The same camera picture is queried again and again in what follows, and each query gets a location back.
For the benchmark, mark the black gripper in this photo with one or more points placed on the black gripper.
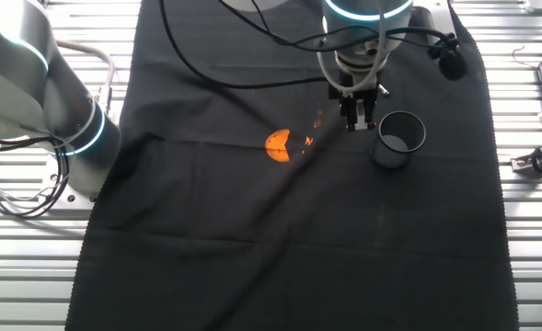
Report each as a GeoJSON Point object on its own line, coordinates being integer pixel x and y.
{"type": "Point", "coordinates": [355, 87]}

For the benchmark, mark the black and clear pen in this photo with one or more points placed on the black and clear pen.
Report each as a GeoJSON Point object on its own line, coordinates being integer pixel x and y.
{"type": "Point", "coordinates": [384, 90]}

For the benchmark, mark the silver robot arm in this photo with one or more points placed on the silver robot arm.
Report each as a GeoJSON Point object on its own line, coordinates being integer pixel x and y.
{"type": "Point", "coordinates": [17, 92]}

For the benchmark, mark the black mesh pen holder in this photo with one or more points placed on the black mesh pen holder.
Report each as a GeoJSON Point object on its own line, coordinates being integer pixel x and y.
{"type": "Point", "coordinates": [390, 158]}

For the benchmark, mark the black table cloth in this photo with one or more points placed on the black table cloth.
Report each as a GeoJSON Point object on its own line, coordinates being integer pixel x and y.
{"type": "Point", "coordinates": [252, 253]}

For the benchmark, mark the metal bracket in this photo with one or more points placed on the metal bracket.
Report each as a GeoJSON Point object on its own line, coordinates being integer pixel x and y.
{"type": "Point", "coordinates": [521, 163]}

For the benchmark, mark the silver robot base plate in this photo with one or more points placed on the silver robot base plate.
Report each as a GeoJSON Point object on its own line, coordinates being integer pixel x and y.
{"type": "Point", "coordinates": [79, 198]}

